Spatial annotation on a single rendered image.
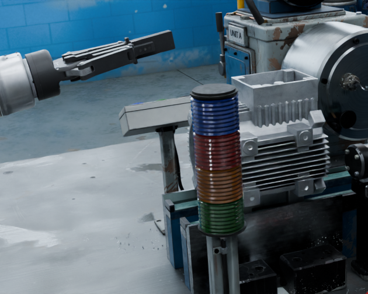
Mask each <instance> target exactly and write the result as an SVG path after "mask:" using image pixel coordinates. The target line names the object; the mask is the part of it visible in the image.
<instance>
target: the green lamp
mask: <svg viewBox="0 0 368 294"><path fill-rule="evenodd" d="M197 199H198V198H197ZM243 200H244V199H243V196H242V197H241V198H240V199H238V200H236V201H234V202H230V203H226V204H209V203H206V202H203V201H201V200H199V199H198V201H197V203H198V211H199V225H200V228H201V230H202V231H204V232H206V233H210V234H214V235H226V234H230V233H234V232H237V231H239V230H241V229H242V228H243V227H244V223H245V221H244V202H243Z"/></svg>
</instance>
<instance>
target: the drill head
mask: <svg viewBox="0 0 368 294"><path fill-rule="evenodd" d="M283 69H295V70H297V71H299V72H302V73H304V74H307V75H310V76H313V77H315V78H317V79H318V110H321V111H322V113H323V116H324V118H325V123H324V125H323V126H322V129H324V130H326V131H328V132H330V133H332V134H334V135H336V136H338V137H340V138H343V139H347V140H351V141H361V140H365V139H368V91H365V90H363V89H359V88H357V87H354V85H353V84H354V83H355V82H357V83H360V84H361V85H362V86H364V85H365V86H368V28H366V27H362V26H356V25H353V24H347V23H342V22H324V23H320V24H317V25H315V26H313V27H311V28H309V29H308V30H306V31H305V32H304V33H302V34H300V35H299V36H298V37H297V38H296V39H295V40H294V41H293V42H292V44H291V45H290V47H289V48H288V50H287V52H286V54H285V56H284V58H283V62H282V67H281V70H283ZM367 88H368V87H367Z"/></svg>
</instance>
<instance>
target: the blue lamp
mask: <svg viewBox="0 0 368 294"><path fill-rule="evenodd" d="M190 99H191V101H190V102H191V111H192V113H191V115H192V124H193V125H192V127H193V129H192V131H193V132H194V133H196V134H198V135H202V136H209V137H216V136H222V135H228V134H232V133H234V132H236V131H238V130H239V129H240V126H239V124H240V123H239V106H238V104H239V102H238V99H239V98H238V93H237V94H236V95H235V96H233V97H231V98H228V99H222V100H198V99H194V98H193V97H192V96H191V97H190Z"/></svg>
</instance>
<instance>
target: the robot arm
mask: <svg viewBox="0 0 368 294"><path fill-rule="evenodd" d="M124 40H125V42H123V41H118V42H116V43H111V44H107V45H102V46H99V47H94V48H89V49H86V50H81V51H74V52H67V53H66V54H63V55H62V58H59V59H57V60H54V61H53V60H52V58H51V55H50V53H49V52H48V51H47V50H40V51H36V52H32V53H30V54H25V59H22V57H21V55H20V53H18V52H16V53H14V54H10V55H5V56H0V108H1V111H2V113H1V111H0V117H2V116H8V115H10V114H12V113H15V112H18V111H22V110H26V109H30V108H32V107H34V106H35V105H36V102H35V99H34V98H38V100H39V101H41V100H44V99H48V98H51V97H55V96H58V95H59V94H60V93H61V89H60V85H59V82H61V81H67V80H70V81H71V82H75V81H78V80H82V81H86V80H88V79H89V78H92V77H94V76H96V75H99V74H102V73H105V72H108V71H111V70H113V69H116V68H120V67H123V66H125V65H128V64H133V63H134V64H137V63H138V61H137V60H138V59H140V58H144V57H148V56H150V55H154V54H159V53H162V52H165V51H169V50H173V49H175V43H174V40H173V35H172V32H171V31H170V30H166V31H162V32H159V33H155V34H152V35H149V36H145V37H140V38H137V39H134V40H130V41H129V38H128V37H125V38H124Z"/></svg>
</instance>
